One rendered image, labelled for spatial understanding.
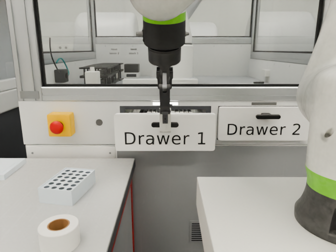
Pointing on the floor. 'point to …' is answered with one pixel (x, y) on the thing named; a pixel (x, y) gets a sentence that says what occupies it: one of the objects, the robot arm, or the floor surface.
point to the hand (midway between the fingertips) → (165, 120)
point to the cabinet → (181, 183)
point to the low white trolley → (19, 234)
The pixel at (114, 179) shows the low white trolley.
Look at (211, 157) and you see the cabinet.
